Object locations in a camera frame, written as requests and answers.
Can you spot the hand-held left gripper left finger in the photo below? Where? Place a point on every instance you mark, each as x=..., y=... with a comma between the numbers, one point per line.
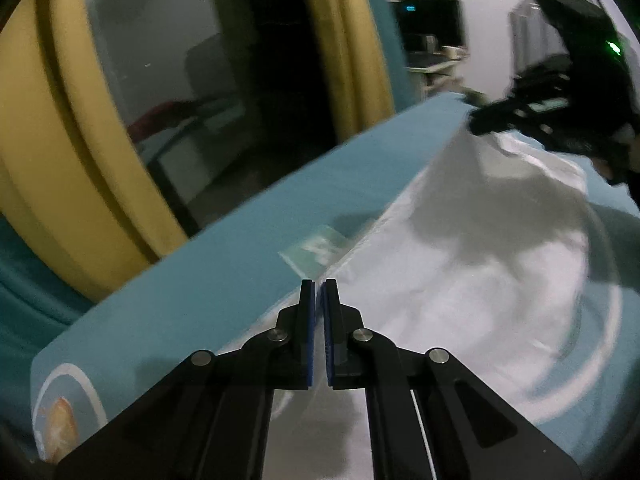
x=306, y=345

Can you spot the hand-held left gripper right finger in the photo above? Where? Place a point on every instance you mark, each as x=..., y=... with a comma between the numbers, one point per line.
x=331, y=345

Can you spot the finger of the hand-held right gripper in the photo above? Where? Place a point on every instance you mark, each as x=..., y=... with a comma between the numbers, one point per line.
x=540, y=82
x=505, y=115

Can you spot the white jacket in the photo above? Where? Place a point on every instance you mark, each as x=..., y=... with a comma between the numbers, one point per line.
x=475, y=270

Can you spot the beige computer desk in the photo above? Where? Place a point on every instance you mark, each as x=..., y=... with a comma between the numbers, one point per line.
x=435, y=67

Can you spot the large black monitor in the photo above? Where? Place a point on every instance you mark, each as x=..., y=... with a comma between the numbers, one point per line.
x=430, y=22

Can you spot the blue dinosaur print blanket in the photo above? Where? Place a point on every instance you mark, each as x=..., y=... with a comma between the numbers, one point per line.
x=200, y=280

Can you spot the yellow curtain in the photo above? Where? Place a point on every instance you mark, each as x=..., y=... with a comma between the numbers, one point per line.
x=345, y=40
x=60, y=135

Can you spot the dark glass balcony door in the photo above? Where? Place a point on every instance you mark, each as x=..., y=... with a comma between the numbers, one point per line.
x=210, y=85

